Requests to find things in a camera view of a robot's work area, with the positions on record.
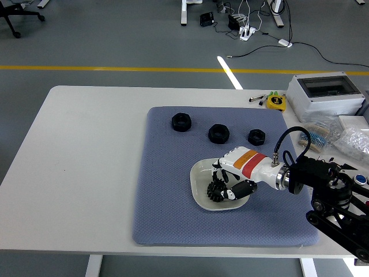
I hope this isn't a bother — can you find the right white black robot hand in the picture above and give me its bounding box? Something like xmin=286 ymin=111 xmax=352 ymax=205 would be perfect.
xmin=211 ymin=146 xmax=283 ymax=201

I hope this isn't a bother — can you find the large black gear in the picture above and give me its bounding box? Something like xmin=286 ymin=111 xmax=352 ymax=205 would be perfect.
xmin=206 ymin=184 xmax=231 ymax=204

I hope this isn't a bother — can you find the small black hex nut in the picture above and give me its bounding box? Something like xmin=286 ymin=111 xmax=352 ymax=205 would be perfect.
xmin=247 ymin=129 xmax=266 ymax=147

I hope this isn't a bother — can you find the large black hex nut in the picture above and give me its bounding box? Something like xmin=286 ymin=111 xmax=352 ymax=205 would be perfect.
xmin=171 ymin=113 xmax=192 ymax=133
xmin=208 ymin=123 xmax=231 ymax=144

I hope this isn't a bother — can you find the grey box blue button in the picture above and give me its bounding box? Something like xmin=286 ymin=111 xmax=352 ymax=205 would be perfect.
xmin=349 ymin=172 xmax=369 ymax=189

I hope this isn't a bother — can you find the white square plate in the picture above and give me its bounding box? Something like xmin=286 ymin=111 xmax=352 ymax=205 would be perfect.
xmin=190 ymin=158 xmax=251 ymax=212

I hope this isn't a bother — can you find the yellow tape measure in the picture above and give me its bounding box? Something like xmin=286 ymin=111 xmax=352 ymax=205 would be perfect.
xmin=265 ymin=95 xmax=287 ymax=113

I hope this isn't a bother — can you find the bag of blue resistors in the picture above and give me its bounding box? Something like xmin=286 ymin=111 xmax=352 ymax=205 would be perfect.
xmin=298 ymin=121 xmax=333 ymax=154

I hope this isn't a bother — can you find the blue-grey textured mat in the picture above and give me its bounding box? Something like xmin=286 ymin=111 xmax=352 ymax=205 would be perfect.
xmin=131 ymin=106 xmax=320 ymax=247

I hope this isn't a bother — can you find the clear plastic parts bag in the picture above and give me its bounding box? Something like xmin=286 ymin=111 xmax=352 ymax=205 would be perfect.
xmin=331 ymin=126 xmax=369 ymax=167

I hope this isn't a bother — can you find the white table leg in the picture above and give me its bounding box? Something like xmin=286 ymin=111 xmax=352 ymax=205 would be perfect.
xmin=85 ymin=254 xmax=103 ymax=277
xmin=299 ymin=257 xmax=318 ymax=277

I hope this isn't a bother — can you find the white power strip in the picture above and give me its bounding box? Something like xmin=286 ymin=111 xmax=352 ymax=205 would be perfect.
xmin=239 ymin=25 xmax=257 ymax=42

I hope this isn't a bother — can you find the white desk leg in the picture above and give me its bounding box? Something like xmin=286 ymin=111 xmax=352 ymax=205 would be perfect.
xmin=267 ymin=0 xmax=285 ymax=28
xmin=180 ymin=0 xmax=189 ymax=27

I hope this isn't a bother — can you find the black office chair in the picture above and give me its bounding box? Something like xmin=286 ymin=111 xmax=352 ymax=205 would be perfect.
xmin=0 ymin=0 xmax=46 ymax=39

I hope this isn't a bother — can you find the grey electrical enclosure box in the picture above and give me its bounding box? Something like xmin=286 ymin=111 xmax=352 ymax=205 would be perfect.
xmin=286 ymin=72 xmax=367 ymax=122

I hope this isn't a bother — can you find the long black floor cable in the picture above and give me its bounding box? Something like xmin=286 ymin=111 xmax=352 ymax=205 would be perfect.
xmin=226 ymin=31 xmax=369 ymax=69

